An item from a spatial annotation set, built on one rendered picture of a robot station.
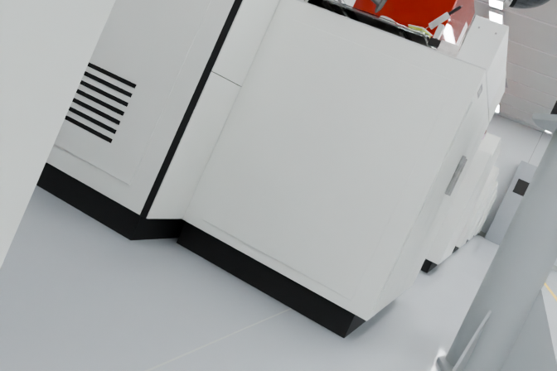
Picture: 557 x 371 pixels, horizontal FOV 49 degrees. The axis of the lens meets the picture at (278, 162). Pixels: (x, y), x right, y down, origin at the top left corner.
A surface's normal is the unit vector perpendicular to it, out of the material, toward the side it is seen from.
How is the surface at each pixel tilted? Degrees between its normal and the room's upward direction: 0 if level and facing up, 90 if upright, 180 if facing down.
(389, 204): 90
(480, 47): 90
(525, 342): 90
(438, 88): 90
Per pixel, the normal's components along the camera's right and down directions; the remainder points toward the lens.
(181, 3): -0.33, -0.09
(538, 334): -0.51, -0.18
